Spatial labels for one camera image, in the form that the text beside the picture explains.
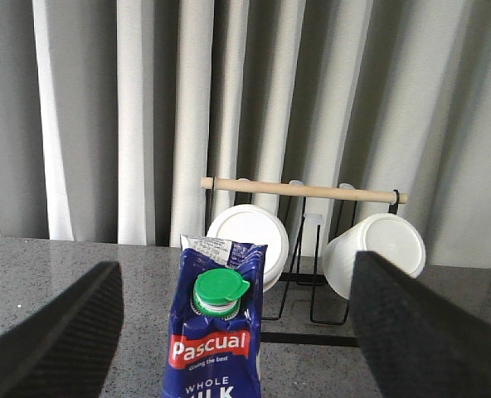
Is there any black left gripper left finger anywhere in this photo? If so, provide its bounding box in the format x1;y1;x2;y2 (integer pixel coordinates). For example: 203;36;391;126
0;262;124;397

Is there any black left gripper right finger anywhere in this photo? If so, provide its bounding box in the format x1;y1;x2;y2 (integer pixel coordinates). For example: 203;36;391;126
350;251;491;397

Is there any Pascual whole milk carton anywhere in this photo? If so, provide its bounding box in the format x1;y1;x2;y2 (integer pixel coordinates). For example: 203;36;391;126
162;235;267;397

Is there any white ribbed mug on rack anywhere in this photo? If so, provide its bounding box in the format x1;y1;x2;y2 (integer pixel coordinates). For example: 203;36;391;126
321;212;427;301

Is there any white mug with dark handle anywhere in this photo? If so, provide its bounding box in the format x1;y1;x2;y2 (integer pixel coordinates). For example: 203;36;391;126
207;204;289;292

